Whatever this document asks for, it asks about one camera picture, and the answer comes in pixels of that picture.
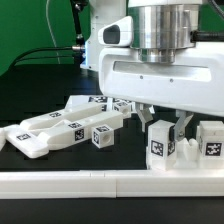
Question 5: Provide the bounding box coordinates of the black cable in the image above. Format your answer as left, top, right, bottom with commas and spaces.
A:
7, 45, 86, 71

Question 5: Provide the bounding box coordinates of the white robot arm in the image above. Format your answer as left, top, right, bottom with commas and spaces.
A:
70, 0, 224, 136

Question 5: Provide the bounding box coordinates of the white chair seat block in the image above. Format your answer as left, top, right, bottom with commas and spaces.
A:
145, 136, 224, 171

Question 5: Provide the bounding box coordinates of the long white chair side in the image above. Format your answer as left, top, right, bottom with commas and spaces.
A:
4, 111, 123, 159

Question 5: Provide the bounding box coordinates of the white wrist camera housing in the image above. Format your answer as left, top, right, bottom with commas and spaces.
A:
98, 16, 133, 47

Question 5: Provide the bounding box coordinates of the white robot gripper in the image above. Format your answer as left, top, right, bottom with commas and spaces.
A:
99, 43, 224, 141

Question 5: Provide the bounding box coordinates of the white marker base plate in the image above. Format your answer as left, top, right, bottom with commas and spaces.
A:
65, 95, 136, 113

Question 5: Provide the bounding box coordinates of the white piece at left edge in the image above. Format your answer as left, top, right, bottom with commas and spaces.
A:
0, 128, 6, 151

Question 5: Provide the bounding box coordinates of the white U-shaped border frame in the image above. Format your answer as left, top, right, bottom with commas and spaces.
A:
0, 170, 224, 199

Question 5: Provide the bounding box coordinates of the small white tagged cube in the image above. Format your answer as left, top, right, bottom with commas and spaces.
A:
113, 102, 131, 118

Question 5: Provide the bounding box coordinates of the thin white cable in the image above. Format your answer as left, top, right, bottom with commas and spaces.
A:
45, 0, 62, 65

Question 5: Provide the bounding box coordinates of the white cube with hole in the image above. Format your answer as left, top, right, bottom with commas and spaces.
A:
92, 124, 114, 148

